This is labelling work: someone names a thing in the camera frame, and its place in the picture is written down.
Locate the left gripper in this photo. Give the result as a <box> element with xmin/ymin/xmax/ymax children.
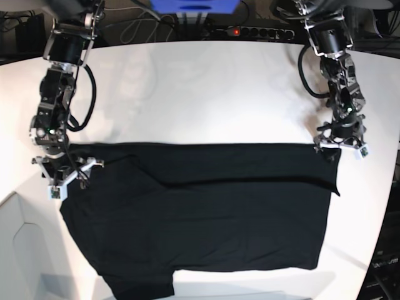
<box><xmin>314</xmin><ymin>114</ymin><xmax>367</xmax><ymax>163</ymax></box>

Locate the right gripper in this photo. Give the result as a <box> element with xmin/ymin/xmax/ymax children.
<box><xmin>32</xmin><ymin>137</ymin><xmax>104</xmax><ymax>189</ymax></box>

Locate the black T-shirt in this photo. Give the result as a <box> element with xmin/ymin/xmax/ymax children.
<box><xmin>60</xmin><ymin>144</ymin><xmax>341</xmax><ymax>299</ymax></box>

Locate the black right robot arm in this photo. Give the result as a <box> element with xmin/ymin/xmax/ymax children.
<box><xmin>29</xmin><ymin>1</ymin><xmax>104</xmax><ymax>198</ymax></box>

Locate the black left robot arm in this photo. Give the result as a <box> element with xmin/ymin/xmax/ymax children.
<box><xmin>295</xmin><ymin>1</ymin><xmax>369</xmax><ymax>159</ymax></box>

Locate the black power strip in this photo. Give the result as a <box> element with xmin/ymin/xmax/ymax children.
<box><xmin>204</xmin><ymin>26</ymin><xmax>296</xmax><ymax>42</ymax></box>

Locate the black box left background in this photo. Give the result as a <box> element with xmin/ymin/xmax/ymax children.
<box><xmin>15</xmin><ymin>14</ymin><xmax>47</xmax><ymax>53</ymax></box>

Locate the blue plastic crate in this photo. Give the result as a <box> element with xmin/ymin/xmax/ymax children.
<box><xmin>151</xmin><ymin>0</ymin><xmax>240</xmax><ymax>14</ymax></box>

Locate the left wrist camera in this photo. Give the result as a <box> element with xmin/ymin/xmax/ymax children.
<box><xmin>355</xmin><ymin>144</ymin><xmax>369</xmax><ymax>160</ymax></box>

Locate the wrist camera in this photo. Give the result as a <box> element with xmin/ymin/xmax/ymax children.
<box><xmin>47</xmin><ymin>185</ymin><xmax>68</xmax><ymax>201</ymax></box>
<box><xmin>355</xmin><ymin>144</ymin><xmax>369</xmax><ymax>160</ymax></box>

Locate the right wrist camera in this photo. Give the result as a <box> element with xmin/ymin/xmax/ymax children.
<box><xmin>47</xmin><ymin>185</ymin><xmax>68</xmax><ymax>201</ymax></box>

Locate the white cable loop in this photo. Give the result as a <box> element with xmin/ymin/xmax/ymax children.
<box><xmin>120</xmin><ymin>12</ymin><xmax>176</xmax><ymax>44</ymax></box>

